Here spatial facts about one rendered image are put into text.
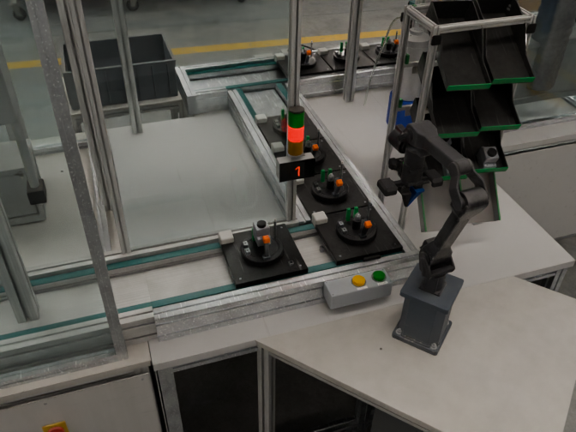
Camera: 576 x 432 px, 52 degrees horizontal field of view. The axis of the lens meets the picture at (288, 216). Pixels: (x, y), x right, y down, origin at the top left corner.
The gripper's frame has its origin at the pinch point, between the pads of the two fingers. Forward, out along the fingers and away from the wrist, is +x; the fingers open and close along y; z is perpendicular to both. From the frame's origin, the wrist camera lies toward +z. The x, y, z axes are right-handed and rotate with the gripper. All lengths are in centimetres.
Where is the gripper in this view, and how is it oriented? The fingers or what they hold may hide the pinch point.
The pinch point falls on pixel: (407, 196)
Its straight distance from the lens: 178.2
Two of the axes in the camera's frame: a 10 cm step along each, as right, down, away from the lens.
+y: -9.5, 1.8, -2.6
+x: -0.2, 7.8, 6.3
